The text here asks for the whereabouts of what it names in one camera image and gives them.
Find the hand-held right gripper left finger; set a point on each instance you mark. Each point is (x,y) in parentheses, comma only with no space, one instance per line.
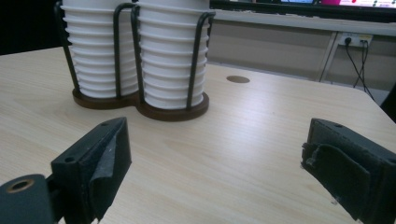
(77,174)

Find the beige desk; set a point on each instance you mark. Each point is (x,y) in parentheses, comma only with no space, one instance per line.
(274,49)

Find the dark monitor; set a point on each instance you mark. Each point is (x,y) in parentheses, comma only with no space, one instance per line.
(305,11)

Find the stack of white paper cups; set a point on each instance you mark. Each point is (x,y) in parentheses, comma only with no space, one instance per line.
(93,46)
(168,46)

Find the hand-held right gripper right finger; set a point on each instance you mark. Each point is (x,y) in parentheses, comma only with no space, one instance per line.
(348,174)

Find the white wall socket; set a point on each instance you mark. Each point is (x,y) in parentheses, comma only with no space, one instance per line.
(355,38)

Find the dark curtain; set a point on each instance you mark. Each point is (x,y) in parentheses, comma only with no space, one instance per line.
(28,25)

